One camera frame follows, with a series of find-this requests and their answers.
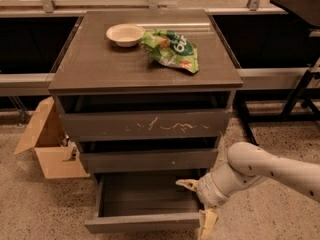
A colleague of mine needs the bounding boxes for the green snack bag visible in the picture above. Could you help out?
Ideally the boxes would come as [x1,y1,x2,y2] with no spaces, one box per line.
[140,30,199,74]

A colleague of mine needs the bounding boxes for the grey bottom drawer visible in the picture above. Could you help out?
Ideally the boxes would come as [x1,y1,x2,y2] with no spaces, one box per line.
[85,169,205,233]

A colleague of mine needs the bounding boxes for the open cardboard box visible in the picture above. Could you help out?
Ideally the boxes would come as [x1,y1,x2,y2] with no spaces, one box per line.
[15,97,89,179]

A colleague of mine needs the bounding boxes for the dark grey drawer cabinet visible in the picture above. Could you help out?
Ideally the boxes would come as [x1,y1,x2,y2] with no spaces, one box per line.
[48,9,244,185]

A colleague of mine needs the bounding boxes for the white paper bowl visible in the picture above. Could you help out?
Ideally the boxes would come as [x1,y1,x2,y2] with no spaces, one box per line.
[106,24,145,47]

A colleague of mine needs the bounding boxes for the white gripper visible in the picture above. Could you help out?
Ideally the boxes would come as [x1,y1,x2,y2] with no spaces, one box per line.
[176,173,228,240]

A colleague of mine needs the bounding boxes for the grey middle drawer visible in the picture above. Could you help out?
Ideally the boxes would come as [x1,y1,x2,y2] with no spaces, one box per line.
[80,137,218,173]

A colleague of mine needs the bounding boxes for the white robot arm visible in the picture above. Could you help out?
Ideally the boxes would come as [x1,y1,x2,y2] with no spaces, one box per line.
[176,142,320,240]

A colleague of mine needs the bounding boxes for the black table with legs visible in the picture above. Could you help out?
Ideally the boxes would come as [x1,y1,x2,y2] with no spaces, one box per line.
[234,0,320,145]

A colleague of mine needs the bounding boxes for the scratched grey top drawer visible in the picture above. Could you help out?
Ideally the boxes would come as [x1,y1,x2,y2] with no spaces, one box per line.
[57,96,232,142]

